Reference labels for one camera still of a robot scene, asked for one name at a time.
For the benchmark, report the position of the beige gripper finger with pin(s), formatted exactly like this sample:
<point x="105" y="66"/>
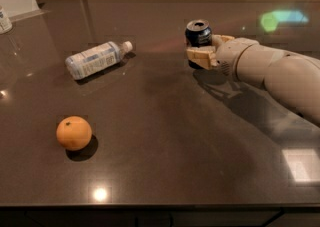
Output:
<point x="202" y="57"/>
<point x="218" y="40"/>

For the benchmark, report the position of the orange fruit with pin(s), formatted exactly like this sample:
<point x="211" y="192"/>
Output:
<point x="74" y="133"/>

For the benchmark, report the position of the blue pepsi can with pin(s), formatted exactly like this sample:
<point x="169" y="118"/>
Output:
<point x="198" y="33"/>

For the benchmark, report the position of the white container at left edge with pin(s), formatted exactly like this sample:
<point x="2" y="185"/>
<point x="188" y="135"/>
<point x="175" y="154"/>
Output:
<point x="5" y="23"/>

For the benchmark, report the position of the clear plastic water bottle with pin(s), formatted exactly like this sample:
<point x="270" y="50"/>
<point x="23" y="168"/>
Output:
<point x="96" y="59"/>

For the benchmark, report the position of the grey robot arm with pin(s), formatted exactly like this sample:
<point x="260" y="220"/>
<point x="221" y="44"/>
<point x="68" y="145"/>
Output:
<point x="292" y="79"/>

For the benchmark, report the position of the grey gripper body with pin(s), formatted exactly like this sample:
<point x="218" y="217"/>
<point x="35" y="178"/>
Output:
<point x="235" y="55"/>

